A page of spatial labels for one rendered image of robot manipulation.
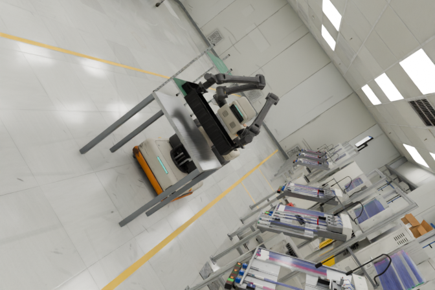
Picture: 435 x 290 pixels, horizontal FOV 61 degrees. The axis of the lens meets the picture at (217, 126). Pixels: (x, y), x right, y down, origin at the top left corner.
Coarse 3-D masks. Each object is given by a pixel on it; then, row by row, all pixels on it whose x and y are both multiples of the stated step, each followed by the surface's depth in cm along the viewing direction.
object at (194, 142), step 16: (160, 96) 278; (128, 112) 281; (160, 112) 318; (176, 112) 288; (112, 128) 284; (144, 128) 324; (176, 128) 268; (192, 128) 297; (192, 144) 274; (192, 160) 263; (208, 160) 284; (192, 176) 263; (176, 192) 310; (144, 208) 273
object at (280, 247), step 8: (288, 240) 407; (272, 248) 393; (280, 248) 372; (296, 248) 416; (280, 272) 355; (288, 272) 353; (288, 280) 353; (296, 280) 351; (304, 280) 368; (280, 288) 356; (288, 288) 354; (304, 288) 353
